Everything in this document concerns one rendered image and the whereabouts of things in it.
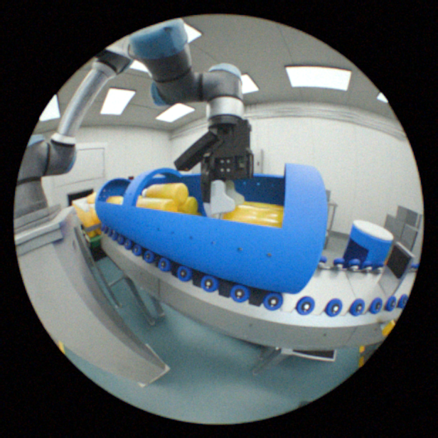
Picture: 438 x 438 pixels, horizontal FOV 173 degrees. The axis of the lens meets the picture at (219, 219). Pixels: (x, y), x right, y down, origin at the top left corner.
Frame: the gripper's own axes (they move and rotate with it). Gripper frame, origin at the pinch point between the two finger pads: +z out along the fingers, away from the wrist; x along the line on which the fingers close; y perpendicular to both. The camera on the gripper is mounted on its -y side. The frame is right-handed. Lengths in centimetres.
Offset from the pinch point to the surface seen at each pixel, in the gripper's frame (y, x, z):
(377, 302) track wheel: 45.4, -5.1, 13.4
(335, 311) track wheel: 31.3, -6.1, 14.7
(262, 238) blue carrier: 11.3, -8.8, -1.1
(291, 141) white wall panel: 41, 326, -109
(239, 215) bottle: 6.1, -2.8, -1.9
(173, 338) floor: -39, -3, 111
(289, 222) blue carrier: 14.5, -8.0, -3.6
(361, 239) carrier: 60, 34, 12
